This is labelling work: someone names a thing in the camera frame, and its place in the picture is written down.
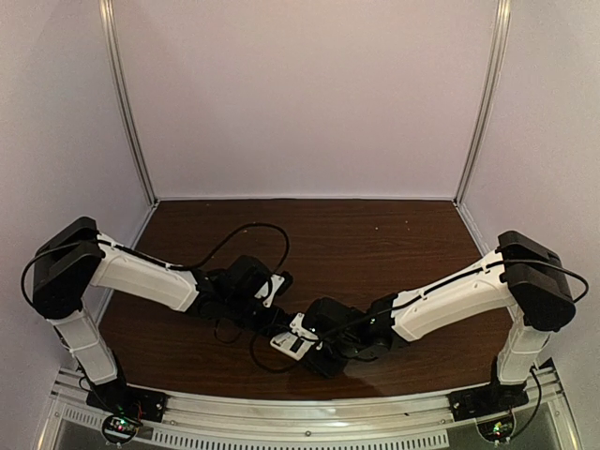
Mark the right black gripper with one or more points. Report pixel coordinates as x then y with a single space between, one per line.
325 367

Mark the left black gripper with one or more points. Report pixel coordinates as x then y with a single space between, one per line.
277 324

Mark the white red remote control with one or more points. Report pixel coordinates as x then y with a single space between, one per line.
294 346

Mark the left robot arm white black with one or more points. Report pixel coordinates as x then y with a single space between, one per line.
80 256

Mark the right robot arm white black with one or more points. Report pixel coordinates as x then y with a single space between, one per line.
520 273

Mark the right circuit board with LED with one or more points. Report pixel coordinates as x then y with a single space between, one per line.
498 429

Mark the circuit board with led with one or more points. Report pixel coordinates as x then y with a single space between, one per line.
119 430
498 429

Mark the left circuit board with LED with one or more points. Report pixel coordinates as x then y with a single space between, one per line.
119 430

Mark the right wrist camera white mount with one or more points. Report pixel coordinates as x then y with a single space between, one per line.
298 329

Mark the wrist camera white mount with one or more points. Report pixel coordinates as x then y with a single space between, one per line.
276 285
298 329

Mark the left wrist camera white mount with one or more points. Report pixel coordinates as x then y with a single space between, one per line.
276 285

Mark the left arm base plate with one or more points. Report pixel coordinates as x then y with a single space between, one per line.
133 402

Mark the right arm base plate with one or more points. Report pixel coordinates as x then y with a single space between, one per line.
486 400

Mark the left aluminium frame post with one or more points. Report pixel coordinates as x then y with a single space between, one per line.
107 17

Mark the aluminium frame post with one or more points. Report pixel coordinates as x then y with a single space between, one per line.
500 32
107 17

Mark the right aluminium frame post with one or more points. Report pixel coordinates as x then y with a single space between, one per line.
500 32

